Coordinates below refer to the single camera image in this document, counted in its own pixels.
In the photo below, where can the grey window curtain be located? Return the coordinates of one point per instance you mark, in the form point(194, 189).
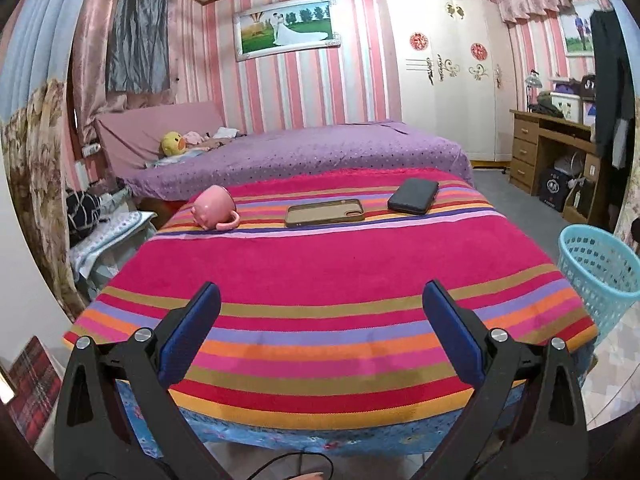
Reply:
point(137, 30)

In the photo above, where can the desk lamp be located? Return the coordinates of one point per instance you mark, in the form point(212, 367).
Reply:
point(531, 82)

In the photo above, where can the wooden desk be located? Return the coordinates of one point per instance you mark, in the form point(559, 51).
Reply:
point(525, 145)

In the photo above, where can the purple dotted bedspread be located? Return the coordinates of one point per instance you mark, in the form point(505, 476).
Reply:
point(310, 152)

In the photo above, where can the black hanging garment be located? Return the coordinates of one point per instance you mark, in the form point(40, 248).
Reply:
point(607, 85)

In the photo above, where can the pink mug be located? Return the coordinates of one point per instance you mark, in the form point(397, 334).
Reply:
point(212, 207)

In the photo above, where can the yellow duck plush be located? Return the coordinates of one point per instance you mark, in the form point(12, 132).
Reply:
point(172, 143)

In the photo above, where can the black zip wallet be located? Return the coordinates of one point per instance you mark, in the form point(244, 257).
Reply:
point(412, 196)

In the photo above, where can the mixed clothes pile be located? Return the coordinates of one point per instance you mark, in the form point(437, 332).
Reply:
point(110, 197)

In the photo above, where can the striped colourful blanket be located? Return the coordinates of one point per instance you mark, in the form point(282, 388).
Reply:
point(325, 270)

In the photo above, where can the pink covered headboard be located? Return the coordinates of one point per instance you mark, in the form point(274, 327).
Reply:
point(135, 132)

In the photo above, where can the white fan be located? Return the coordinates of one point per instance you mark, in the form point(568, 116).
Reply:
point(567, 165)

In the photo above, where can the light blue laundry basket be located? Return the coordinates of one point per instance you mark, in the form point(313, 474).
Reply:
point(600, 270)

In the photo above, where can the purple cloth item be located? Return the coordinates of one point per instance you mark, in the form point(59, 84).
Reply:
point(567, 88)

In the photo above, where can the dark clothes pile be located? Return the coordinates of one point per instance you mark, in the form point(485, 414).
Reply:
point(540, 109)

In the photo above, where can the cardboard box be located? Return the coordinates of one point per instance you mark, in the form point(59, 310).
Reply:
point(580, 200)

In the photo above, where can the light blue pillow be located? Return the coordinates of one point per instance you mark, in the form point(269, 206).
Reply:
point(170, 161)

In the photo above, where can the white storage box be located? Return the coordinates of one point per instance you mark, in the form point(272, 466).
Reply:
point(567, 106)

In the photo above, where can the dotted white cloth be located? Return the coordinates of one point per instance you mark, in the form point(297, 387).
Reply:
point(110, 240)

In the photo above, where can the pink window curtain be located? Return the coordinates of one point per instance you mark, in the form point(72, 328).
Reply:
point(90, 60)

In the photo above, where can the small framed photo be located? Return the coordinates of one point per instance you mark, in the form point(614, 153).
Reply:
point(577, 30)

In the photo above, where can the black paper bag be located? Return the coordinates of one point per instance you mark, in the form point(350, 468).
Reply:
point(555, 189)

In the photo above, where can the red plaid box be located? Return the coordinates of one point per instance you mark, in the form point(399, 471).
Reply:
point(32, 390)

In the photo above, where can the black cap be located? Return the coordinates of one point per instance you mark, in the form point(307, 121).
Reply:
point(588, 85)

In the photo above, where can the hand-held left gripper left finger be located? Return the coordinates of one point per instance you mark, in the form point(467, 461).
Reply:
point(192, 327)

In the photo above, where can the black white patterned bag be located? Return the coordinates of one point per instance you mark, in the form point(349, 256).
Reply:
point(82, 210)

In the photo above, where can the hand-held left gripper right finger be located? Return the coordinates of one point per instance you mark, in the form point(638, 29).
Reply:
point(452, 332)

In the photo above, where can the blue floral bedsheet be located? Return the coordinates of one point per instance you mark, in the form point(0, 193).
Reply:
point(300, 440)

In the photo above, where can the red paper-cut decoration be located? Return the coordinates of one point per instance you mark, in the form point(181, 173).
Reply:
point(418, 41)
point(478, 52)

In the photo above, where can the framed wedding photo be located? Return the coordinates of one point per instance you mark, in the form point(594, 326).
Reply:
point(285, 27)

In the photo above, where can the pink cloth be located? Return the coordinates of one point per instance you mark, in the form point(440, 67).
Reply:
point(195, 138)

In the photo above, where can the brown floral printed curtain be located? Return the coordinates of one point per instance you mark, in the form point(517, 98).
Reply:
point(35, 135)

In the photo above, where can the white wardrobe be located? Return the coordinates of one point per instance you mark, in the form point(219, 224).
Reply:
point(450, 105)

